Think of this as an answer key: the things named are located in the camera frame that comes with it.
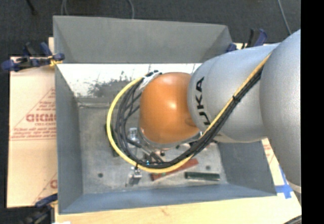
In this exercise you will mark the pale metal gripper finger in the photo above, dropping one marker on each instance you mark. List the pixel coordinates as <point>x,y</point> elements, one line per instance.
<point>137,173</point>

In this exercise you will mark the red-brown flat block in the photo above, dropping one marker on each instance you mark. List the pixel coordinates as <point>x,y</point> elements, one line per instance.
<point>187,164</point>

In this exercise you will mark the grey metal bin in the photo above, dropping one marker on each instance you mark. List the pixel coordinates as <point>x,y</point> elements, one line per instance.
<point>101,43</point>

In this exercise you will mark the brown cardboard board red print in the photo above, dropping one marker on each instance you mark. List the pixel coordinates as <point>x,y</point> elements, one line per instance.
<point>30,142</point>

